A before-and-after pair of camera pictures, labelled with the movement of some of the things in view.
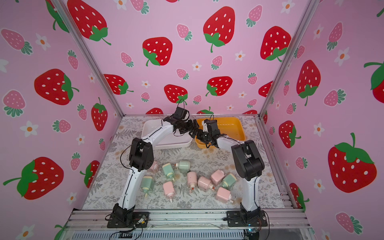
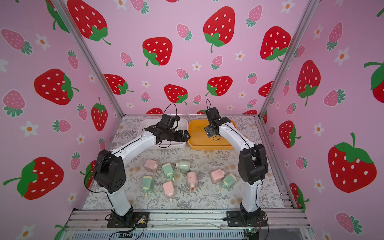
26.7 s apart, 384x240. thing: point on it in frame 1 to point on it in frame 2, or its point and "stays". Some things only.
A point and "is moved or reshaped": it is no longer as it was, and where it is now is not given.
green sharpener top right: [184, 166] stays
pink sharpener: [154, 168] stays
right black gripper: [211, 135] to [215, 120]
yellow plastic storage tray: [229, 126] is moved or reshaped
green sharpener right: [229, 181] stays
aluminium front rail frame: [282, 224] stays
